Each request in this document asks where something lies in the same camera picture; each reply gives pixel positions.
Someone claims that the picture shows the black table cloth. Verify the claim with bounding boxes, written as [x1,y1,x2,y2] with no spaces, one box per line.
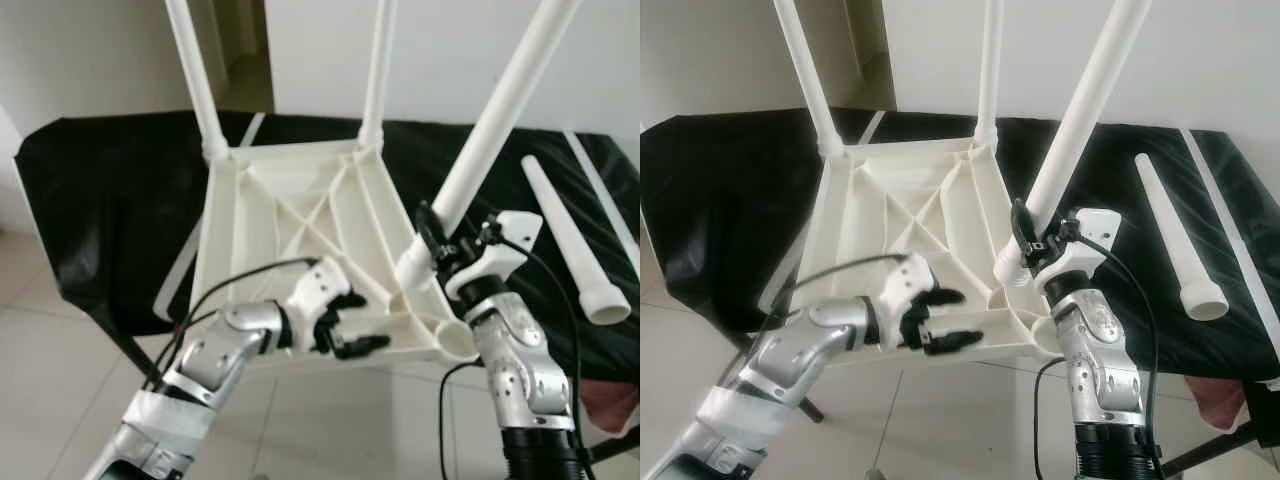
[640,107,1280,386]
[15,110,641,386]

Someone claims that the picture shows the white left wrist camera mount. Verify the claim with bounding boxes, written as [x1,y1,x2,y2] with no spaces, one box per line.
[283,257,353,331]
[875,252,941,331]

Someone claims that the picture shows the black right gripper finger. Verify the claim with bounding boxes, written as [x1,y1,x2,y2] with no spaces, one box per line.
[1010,198,1041,263]
[415,200,446,266]

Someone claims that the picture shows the white plastic table top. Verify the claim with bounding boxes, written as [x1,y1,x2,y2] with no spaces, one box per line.
[188,140,481,373]
[805,135,1076,369]

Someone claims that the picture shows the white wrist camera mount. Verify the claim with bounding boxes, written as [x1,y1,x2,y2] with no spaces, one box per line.
[1035,207,1123,296]
[445,210,544,301]
[875,252,941,331]
[283,257,353,331]

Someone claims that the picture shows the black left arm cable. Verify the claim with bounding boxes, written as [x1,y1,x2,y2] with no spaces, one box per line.
[740,252,919,351]
[140,256,323,391]

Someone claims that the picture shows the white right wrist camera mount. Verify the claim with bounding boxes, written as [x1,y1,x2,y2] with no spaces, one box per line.
[1035,207,1123,296]
[445,210,544,301]

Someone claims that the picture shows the pink soft object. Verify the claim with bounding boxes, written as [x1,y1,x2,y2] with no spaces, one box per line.
[580,380,641,433]
[1185,375,1251,433]

